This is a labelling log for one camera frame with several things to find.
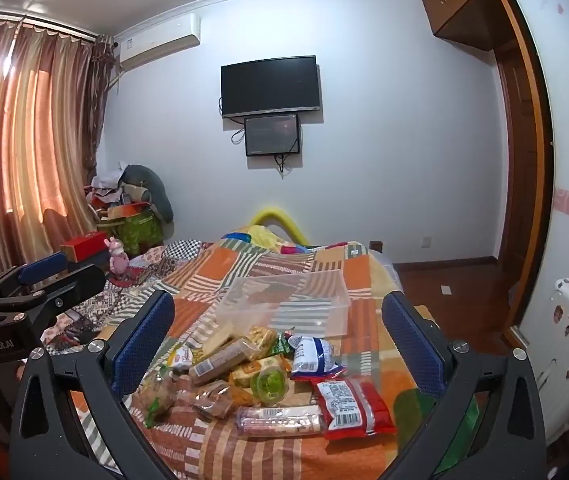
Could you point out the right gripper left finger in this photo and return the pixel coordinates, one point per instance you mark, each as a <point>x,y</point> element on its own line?
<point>47,439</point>

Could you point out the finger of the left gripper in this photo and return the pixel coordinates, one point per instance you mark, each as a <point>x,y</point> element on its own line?
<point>31,274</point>
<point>56,294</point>

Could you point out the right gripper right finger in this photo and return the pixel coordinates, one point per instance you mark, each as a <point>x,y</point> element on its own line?
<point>509,441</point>

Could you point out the green seal nut bag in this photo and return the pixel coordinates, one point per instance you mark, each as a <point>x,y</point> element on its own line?
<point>158,393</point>

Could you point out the red snack packet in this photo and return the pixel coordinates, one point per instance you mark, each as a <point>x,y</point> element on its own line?
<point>352,408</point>

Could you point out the clear bag orange snacks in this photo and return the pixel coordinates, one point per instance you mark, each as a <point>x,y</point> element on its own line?
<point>219,399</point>

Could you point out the brown cracker sleeve packet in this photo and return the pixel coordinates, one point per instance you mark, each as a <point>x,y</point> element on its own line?
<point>222,360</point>

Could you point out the blue white snack bag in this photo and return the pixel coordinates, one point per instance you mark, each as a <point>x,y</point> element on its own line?
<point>313,358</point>

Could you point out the pink wafer roll packet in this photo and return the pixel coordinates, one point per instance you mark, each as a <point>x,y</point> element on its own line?
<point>280,421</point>

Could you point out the green jelly cup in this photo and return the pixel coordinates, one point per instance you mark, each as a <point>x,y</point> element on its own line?
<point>269,386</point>

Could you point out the clear plastic storage bin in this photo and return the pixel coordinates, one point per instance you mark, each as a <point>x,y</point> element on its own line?
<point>313,304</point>

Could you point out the yellow biscuit packet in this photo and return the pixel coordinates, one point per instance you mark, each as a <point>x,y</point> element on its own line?
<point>242,375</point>

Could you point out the red box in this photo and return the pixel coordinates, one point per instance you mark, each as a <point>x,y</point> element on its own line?
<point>81,248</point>

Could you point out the pink plush toy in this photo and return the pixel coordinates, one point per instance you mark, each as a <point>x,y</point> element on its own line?
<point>119,260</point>

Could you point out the green storage bag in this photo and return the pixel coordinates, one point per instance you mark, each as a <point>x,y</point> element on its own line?
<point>138,233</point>

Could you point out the pink orange curtains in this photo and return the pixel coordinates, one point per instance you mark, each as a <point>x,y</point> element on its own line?
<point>52,104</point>

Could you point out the patchwork striped bed blanket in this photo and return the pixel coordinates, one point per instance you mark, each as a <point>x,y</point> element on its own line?
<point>197,446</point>

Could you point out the white air conditioner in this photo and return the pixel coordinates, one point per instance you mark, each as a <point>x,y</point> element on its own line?
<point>153,42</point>

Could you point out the wooden door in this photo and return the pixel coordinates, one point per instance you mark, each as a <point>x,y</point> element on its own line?
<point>530,162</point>

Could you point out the wooden overhead cabinet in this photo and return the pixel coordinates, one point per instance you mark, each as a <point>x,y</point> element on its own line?
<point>480,24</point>

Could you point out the small black wall monitor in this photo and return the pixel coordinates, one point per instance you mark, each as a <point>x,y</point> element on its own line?
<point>272,135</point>

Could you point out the black wall television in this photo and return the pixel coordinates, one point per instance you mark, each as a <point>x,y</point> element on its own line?
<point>274,85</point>

